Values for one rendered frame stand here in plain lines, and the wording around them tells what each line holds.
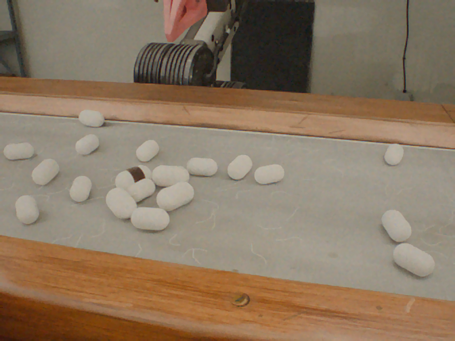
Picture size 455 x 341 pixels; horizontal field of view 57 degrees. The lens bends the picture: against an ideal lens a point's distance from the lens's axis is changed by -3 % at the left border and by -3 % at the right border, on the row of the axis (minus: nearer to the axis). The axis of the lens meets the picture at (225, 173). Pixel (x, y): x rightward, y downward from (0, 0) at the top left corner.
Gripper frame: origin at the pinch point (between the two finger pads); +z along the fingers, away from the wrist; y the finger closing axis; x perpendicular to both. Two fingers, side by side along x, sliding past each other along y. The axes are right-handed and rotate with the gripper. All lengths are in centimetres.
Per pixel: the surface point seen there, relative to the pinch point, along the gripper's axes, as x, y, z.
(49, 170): 0.8, -8.9, 17.7
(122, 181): 0.4, -0.5, 18.0
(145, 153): 5.1, -1.1, 12.6
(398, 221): -0.8, 24.3, 19.0
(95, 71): 165, -123, -114
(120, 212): -2.1, 1.5, 21.8
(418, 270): -3.1, 25.3, 23.4
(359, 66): 160, 35, -126
